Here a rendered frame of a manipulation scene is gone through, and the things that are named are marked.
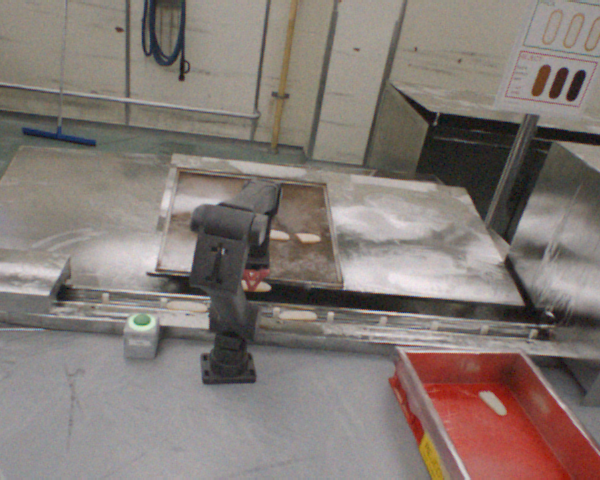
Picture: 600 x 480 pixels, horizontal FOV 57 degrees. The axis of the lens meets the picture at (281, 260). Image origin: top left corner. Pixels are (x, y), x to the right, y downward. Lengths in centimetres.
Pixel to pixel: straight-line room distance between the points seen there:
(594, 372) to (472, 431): 35
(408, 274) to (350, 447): 62
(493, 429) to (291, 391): 45
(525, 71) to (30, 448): 179
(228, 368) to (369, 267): 57
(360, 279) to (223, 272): 76
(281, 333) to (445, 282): 55
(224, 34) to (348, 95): 113
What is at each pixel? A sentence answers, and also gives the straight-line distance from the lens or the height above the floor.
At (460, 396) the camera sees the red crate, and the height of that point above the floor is 82.
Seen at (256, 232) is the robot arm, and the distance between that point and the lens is 82.
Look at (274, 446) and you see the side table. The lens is 113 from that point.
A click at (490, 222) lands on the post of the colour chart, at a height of 85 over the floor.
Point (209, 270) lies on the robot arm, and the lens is 83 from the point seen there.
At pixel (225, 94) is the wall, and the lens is 497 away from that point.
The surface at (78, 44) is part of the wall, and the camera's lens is 507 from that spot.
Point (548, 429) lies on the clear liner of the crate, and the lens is 135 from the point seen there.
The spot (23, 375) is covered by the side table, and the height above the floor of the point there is 82.
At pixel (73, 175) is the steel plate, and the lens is 215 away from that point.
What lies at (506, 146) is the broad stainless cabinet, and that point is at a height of 88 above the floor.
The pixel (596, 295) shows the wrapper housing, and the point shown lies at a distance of 148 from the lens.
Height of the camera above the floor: 167
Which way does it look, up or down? 30 degrees down
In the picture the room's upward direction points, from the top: 10 degrees clockwise
